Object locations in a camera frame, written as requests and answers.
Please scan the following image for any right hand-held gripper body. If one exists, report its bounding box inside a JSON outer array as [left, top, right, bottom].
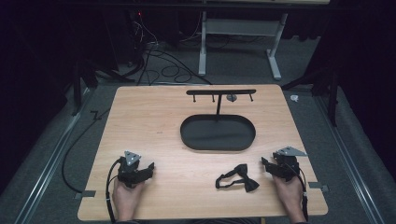
[[272, 146, 309, 183]]

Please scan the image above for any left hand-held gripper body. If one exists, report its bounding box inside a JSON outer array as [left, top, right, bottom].
[[117, 150, 146, 189]]

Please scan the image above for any black bow tie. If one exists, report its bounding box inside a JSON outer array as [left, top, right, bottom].
[[214, 163, 261, 193]]

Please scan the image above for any black hanger stand with tray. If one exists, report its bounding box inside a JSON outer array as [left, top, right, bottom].
[[179, 89, 258, 152]]

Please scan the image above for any person's left hand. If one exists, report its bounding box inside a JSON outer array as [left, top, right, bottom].
[[111, 178, 147, 219]]

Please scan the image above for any person's right hand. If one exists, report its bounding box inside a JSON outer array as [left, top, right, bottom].
[[272, 174, 305, 217]]

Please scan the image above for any grey tape strip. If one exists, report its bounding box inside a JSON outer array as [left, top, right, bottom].
[[74, 189, 97, 201], [307, 181, 330, 193]]

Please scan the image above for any black tripod stand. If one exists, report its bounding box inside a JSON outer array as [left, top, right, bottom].
[[281, 66, 340, 128], [64, 60, 136, 117]]

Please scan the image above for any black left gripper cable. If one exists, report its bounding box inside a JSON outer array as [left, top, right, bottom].
[[105, 157, 123, 224]]

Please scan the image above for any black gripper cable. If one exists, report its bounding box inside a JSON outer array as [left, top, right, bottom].
[[105, 157, 123, 224], [286, 162, 310, 222]]

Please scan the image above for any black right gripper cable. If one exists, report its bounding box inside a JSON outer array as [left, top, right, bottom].
[[286, 162, 310, 222]]

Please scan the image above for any metal floor rail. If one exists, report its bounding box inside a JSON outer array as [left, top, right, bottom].
[[12, 87, 94, 224], [312, 94, 389, 224]]

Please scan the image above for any long black floor cable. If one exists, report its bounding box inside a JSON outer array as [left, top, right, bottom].
[[61, 107, 110, 194]]

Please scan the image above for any tangle of black floor cables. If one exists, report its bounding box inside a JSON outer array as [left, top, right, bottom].
[[125, 12, 214, 86]]

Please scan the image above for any white metal desk frame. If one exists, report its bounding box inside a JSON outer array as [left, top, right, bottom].
[[197, 10, 290, 81]]

